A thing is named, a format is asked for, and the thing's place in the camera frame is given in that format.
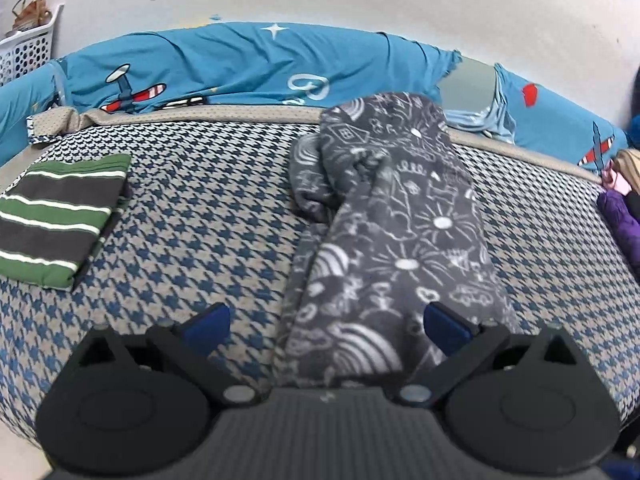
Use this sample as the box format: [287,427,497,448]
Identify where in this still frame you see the grey foam pad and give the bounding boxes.
[440,56,498,111]

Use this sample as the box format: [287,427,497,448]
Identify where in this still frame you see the purple garment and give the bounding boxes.
[597,190,640,281]

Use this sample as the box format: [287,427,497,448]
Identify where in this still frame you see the brown paper bag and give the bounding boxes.
[11,0,53,31]

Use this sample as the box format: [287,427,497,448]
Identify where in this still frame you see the blue cushion yellow triangles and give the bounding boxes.
[0,62,63,166]

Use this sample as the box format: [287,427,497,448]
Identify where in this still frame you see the light blue cloth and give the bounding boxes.
[442,95,516,143]

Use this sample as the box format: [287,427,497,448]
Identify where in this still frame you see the long blue airplane-print cushion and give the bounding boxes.
[52,22,463,113]

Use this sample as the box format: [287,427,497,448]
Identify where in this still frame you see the green grey striped folded garment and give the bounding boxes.
[0,154,133,291]

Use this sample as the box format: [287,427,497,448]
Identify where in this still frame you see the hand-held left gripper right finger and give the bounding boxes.
[395,302,581,408]

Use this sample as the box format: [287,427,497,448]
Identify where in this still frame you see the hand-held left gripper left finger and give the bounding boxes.
[75,302,261,408]

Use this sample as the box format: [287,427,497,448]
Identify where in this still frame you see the white perforated plastic basket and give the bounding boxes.
[0,4,66,86]

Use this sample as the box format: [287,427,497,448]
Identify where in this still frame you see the blue beige houndstooth mat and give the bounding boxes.
[0,105,640,446]

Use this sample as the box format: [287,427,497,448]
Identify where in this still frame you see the grey doodle-print fleece garment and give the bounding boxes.
[272,91,526,391]

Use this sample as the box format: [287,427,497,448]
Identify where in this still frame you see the blonde doll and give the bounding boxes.
[600,149,640,198]

